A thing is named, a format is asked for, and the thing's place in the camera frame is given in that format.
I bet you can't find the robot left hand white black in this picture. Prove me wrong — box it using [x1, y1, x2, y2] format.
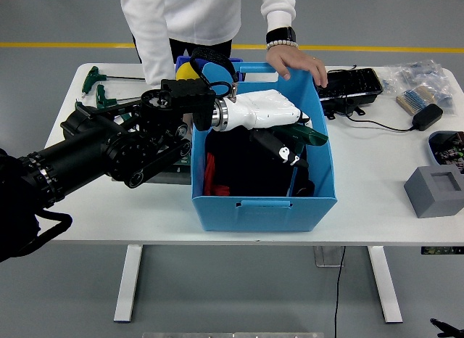
[223, 88, 312, 168]

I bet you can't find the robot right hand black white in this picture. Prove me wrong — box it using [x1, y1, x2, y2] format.
[429, 318, 464, 338]

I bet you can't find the person's left hand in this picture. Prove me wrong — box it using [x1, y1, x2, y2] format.
[265, 46, 329, 88]

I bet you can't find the large green T-handle hex wrench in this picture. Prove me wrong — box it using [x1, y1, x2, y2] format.
[270, 122, 329, 198]

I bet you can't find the large light blue plastic box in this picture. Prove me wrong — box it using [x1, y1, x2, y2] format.
[191, 62, 339, 234]

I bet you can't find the green grey metal wrench stand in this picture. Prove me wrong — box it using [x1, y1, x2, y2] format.
[144, 149, 192, 186]

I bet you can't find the black electronic box with tabs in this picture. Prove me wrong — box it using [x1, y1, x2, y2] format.
[314, 67, 385, 121]

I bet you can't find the black smartwatch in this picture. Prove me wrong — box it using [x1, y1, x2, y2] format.
[265, 25, 297, 45]

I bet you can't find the black cloth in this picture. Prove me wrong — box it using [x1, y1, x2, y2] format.
[202, 125, 315, 198]

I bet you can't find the white table leg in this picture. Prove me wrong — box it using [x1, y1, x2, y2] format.
[113, 244, 144, 323]
[366, 245, 403, 324]

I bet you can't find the black table control panel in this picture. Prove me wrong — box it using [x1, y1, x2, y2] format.
[420, 246, 464, 255]

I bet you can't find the red cloth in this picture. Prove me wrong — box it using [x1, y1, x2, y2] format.
[202, 152, 231, 197]

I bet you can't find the yellow ball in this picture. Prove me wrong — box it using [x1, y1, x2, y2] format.
[176, 63, 200, 81]

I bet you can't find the small dark blue bin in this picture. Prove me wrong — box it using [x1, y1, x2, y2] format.
[175, 54, 244, 83]

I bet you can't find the person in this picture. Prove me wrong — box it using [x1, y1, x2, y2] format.
[120, 0, 297, 87]

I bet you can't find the clear plastic bag of resistors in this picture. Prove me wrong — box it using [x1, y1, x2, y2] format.
[380, 59, 458, 118]

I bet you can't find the tan blue resistor strip bundle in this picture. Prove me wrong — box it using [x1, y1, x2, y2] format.
[395, 86, 438, 117]

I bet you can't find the grey block with square recess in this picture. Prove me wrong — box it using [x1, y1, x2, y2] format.
[403, 165, 464, 219]

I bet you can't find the grey metal floor plate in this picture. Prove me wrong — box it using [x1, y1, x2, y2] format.
[313, 245, 345, 268]

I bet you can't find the black power adapter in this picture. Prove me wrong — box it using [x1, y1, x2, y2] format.
[411, 103, 444, 132]

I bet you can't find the light blue parts tray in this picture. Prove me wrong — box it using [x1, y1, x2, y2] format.
[427, 130, 464, 172]

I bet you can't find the white bead bracelet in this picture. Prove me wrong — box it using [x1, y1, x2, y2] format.
[266, 40, 299, 51]

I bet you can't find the black adapter cable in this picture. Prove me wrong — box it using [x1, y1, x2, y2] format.
[328, 65, 416, 133]

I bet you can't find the black hanging cable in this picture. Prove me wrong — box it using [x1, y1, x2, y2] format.
[333, 245, 347, 338]

